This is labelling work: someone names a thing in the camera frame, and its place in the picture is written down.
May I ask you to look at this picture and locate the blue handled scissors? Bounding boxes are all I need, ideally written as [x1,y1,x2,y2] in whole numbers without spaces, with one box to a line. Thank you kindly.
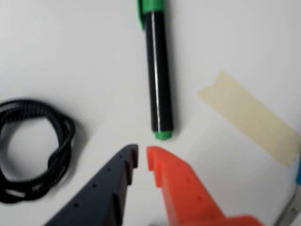
[274,153,301,226]

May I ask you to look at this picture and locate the black coiled USB cable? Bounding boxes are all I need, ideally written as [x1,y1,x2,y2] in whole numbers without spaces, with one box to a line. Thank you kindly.
[0,98,77,204]

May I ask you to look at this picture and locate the wide beige masking tape strip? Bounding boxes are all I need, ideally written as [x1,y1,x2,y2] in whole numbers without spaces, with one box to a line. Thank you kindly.
[197,69,301,167]

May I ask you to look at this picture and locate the green black marker pen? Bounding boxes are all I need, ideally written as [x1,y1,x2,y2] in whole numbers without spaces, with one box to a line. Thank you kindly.
[136,0,175,141]

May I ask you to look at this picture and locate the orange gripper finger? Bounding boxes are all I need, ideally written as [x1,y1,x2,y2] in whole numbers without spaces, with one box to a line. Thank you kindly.
[146,145,265,226]

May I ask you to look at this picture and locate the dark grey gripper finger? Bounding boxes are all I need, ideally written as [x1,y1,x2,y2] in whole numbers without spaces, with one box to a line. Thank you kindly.
[43,144,140,226]

